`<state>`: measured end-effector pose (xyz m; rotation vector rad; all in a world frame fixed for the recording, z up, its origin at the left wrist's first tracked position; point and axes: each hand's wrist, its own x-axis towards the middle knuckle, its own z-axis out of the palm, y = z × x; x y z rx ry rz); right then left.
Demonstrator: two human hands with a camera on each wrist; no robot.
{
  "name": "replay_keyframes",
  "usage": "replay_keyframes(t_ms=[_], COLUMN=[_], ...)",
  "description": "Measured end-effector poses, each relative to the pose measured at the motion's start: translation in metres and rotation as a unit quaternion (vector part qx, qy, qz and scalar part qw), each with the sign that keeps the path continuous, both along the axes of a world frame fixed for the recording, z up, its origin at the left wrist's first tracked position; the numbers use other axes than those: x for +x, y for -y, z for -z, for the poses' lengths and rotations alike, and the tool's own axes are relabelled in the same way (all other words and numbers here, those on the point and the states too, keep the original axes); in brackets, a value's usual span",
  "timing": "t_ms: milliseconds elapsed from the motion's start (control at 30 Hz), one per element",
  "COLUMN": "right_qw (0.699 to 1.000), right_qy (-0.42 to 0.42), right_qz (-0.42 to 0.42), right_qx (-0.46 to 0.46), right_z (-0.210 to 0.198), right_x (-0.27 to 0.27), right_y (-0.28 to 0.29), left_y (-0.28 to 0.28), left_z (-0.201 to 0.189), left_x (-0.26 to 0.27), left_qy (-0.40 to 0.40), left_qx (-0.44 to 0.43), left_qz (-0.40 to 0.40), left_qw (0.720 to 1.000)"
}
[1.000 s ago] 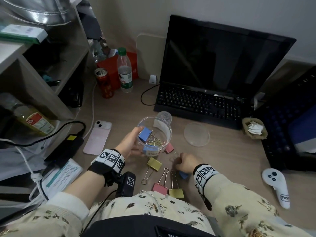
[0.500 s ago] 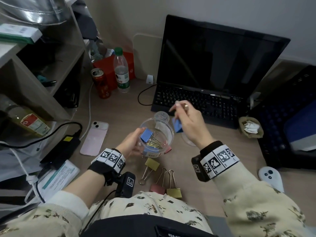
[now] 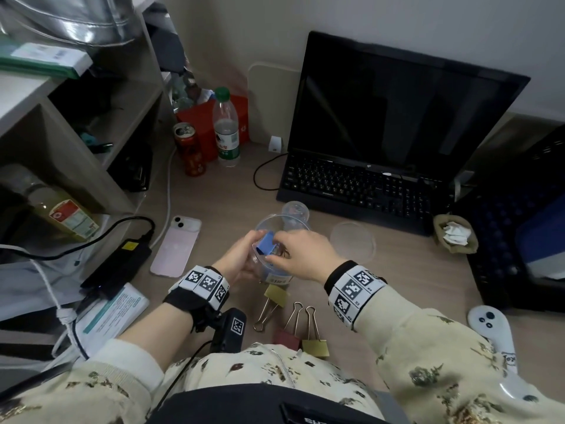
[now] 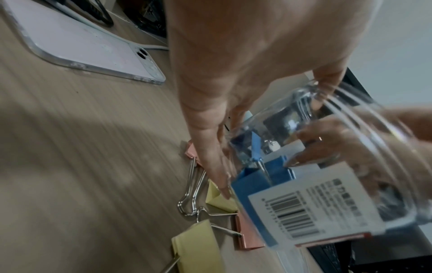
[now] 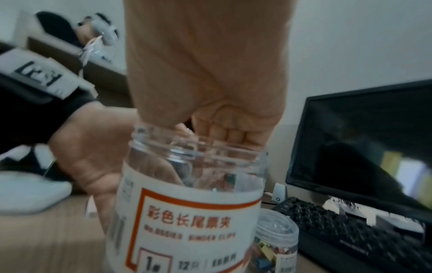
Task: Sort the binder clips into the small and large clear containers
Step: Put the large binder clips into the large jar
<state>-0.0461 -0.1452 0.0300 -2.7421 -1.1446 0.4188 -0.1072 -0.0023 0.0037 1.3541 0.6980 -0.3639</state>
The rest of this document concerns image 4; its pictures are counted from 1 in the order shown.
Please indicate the person's left hand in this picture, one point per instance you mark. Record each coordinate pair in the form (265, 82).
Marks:
(253, 40)

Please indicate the person's right hand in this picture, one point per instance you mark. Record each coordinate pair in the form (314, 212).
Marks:
(354, 138)

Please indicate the large clear plastic jar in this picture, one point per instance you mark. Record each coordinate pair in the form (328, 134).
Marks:
(337, 202)

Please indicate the blue large binder clip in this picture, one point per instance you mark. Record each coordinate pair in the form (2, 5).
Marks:
(256, 184)

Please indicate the pile of large binder clips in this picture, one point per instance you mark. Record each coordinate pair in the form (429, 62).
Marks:
(195, 248)

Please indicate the black electronic device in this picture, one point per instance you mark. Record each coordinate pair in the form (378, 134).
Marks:
(145, 16)

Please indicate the black computer monitor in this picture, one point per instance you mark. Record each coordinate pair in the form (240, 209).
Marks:
(388, 250)

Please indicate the black keyboard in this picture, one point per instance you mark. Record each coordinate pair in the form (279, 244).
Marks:
(327, 258)

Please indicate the pink smartphone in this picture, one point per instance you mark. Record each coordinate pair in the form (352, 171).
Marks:
(84, 45)

